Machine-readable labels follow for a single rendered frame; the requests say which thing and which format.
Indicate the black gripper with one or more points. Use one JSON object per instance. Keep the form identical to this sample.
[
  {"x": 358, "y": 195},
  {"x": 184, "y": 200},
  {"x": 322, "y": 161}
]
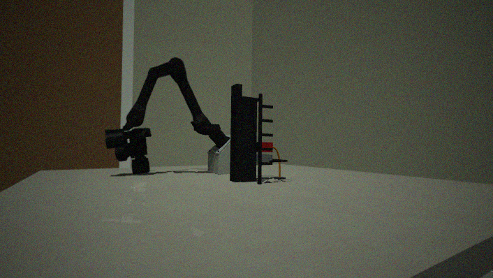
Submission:
[{"x": 140, "y": 164}]

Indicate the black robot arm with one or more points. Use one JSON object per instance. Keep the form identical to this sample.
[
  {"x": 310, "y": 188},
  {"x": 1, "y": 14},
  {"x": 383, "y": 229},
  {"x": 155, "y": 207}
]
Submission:
[{"x": 117, "y": 138}]

